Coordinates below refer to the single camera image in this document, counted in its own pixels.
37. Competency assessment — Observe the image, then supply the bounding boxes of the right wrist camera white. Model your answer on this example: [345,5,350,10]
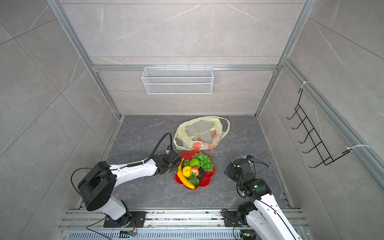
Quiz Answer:
[245,155,255,163]

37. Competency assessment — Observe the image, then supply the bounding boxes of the yellow fake banana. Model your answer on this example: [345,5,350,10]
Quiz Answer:
[177,158,196,190]

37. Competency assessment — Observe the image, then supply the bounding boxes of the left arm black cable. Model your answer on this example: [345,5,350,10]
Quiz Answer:
[143,132,175,164]

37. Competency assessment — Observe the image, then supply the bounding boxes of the green fake pepper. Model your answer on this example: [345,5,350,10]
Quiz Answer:
[188,175,200,188]

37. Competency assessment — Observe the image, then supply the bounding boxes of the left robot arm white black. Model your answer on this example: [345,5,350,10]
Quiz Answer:
[78,151,182,221]

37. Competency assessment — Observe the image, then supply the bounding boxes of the dark fake avocado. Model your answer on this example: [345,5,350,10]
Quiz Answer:
[198,168,206,180]

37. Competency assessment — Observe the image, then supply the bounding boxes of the aluminium mounting rail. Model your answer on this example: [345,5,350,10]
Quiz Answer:
[58,209,308,231]

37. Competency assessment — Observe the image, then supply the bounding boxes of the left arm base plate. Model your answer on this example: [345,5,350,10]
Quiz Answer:
[103,211,147,228]

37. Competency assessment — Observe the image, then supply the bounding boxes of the green fake custard apple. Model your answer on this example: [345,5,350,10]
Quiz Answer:
[189,158,201,169]

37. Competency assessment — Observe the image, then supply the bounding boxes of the cream plastic shopping bag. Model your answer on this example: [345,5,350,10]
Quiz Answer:
[173,116,231,151]

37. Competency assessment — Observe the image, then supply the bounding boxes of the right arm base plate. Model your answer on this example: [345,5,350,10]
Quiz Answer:
[221,209,244,227]

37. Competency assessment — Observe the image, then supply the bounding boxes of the yellow fake bell pepper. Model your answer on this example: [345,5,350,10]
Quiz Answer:
[182,166,192,179]

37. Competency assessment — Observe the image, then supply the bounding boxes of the red fake apple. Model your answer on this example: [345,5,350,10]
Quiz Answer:
[191,166,200,177]

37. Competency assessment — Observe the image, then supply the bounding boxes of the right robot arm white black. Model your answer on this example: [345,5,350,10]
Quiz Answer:
[224,155,302,240]

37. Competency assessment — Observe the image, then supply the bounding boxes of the black wire hook rack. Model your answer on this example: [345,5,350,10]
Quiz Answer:
[286,89,353,169]

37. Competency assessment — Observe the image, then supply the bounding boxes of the white wire mesh basket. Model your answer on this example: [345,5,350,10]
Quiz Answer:
[142,66,214,95]

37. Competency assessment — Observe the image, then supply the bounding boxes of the green fake grapes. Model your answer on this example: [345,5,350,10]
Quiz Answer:
[192,153,214,172]

